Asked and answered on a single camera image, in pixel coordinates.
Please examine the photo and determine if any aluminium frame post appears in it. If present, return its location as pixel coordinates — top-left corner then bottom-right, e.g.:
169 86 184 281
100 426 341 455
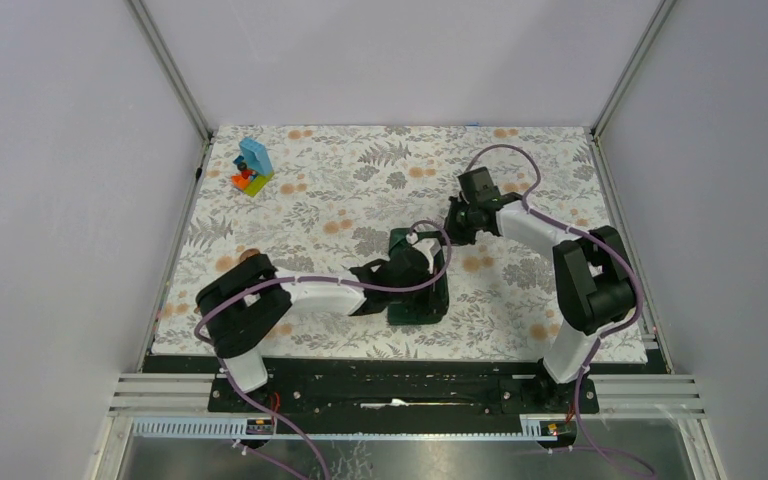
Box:
590 0 679 138
125 0 216 140

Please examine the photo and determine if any dark green cloth napkin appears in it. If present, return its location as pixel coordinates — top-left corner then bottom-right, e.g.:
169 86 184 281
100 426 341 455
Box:
387 228 450 326

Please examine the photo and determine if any white slotted cable duct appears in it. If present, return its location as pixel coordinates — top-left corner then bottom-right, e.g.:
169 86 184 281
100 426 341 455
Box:
130 415 558 442

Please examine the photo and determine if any left aluminium frame post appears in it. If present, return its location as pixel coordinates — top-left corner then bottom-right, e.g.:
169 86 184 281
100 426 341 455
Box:
125 0 216 140

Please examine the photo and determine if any colourful toy brick build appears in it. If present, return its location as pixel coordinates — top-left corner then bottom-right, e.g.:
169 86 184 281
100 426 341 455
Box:
230 137 274 197

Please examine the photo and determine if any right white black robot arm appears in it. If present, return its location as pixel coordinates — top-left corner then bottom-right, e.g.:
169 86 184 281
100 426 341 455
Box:
444 167 640 412

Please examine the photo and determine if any copper spoon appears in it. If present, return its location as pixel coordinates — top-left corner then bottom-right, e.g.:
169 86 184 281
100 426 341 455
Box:
238 248 260 262

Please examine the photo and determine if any right aluminium frame post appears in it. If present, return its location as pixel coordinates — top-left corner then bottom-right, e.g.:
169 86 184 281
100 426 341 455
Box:
590 0 679 138

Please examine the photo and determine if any floral patterned table mat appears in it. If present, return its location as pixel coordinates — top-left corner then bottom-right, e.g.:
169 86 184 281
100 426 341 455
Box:
151 125 650 365

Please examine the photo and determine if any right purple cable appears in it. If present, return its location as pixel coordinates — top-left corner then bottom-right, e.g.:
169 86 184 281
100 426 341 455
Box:
466 144 658 478

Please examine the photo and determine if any aluminium rail right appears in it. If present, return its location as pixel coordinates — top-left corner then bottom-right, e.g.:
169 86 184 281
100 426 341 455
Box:
590 374 706 419

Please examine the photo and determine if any aluminium rail left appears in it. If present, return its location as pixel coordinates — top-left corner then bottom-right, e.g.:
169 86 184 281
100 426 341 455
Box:
110 373 215 412

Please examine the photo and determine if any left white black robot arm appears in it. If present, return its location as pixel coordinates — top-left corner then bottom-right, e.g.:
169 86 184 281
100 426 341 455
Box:
196 234 449 411

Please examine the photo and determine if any aluminium rail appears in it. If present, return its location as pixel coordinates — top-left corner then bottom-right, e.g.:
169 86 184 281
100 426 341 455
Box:
110 373 215 412
590 374 706 419

